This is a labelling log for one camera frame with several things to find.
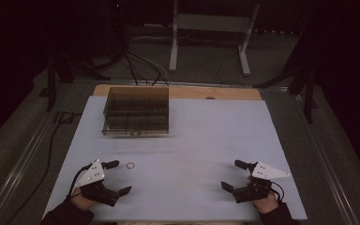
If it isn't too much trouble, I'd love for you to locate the white cable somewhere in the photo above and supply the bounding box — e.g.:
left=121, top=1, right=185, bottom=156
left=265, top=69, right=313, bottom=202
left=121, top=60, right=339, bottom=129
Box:
left=130, top=33, right=171, bottom=84

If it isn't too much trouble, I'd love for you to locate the person's right hand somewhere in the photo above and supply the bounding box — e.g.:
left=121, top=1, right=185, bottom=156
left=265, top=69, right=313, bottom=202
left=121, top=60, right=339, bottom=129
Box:
left=246, top=174, right=279, bottom=216

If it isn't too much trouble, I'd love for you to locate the white table mat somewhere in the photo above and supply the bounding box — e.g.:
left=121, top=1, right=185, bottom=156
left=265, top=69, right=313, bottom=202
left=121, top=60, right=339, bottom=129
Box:
left=43, top=96, right=308, bottom=221

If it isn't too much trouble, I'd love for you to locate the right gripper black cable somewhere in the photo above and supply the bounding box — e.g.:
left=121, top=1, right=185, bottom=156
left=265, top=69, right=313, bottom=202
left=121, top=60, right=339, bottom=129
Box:
left=269, top=181, right=286, bottom=202

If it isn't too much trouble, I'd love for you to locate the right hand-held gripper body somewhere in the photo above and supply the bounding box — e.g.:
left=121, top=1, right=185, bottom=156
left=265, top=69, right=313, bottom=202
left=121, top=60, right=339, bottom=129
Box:
left=232, top=160, right=292, bottom=204

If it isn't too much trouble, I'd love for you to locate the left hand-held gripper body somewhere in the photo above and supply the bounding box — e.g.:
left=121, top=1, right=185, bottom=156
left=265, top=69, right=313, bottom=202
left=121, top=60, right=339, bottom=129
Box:
left=74, top=158, right=121, bottom=207

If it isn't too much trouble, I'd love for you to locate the white metal stand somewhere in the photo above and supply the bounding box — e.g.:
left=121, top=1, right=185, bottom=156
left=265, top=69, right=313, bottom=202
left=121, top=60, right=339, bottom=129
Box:
left=169, top=0, right=261, bottom=77

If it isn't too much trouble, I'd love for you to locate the smoky clear plastic drawer box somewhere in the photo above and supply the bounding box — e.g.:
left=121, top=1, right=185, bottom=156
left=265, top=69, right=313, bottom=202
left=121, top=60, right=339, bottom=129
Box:
left=101, top=86, right=171, bottom=137

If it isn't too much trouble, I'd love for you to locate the dark stand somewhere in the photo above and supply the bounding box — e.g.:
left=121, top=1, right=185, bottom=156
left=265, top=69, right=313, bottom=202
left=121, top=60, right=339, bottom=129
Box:
left=44, top=54, right=113, bottom=113
left=252, top=54, right=322, bottom=125

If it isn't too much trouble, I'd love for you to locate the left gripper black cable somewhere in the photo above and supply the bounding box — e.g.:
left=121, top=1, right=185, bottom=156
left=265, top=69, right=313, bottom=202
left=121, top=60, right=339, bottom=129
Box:
left=67, top=163, right=94, bottom=199

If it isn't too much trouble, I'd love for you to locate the metal floor rail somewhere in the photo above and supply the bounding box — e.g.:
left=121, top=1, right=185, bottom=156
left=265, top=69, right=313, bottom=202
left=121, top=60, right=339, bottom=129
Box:
left=289, top=90, right=360, bottom=225
left=0, top=83, right=73, bottom=225

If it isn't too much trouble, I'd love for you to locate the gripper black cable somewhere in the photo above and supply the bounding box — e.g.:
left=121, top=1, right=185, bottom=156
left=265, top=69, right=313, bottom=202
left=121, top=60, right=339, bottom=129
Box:
left=67, top=163, right=94, bottom=199
left=269, top=181, right=286, bottom=202

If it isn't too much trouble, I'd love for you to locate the person's left hand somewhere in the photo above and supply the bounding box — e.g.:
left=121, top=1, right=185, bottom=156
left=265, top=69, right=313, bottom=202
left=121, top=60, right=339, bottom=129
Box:
left=69, top=187, right=98, bottom=213

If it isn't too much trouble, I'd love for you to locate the long black floor cable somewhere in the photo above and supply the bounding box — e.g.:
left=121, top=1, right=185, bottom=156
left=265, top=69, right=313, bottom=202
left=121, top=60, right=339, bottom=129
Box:
left=7, top=112, right=83, bottom=224

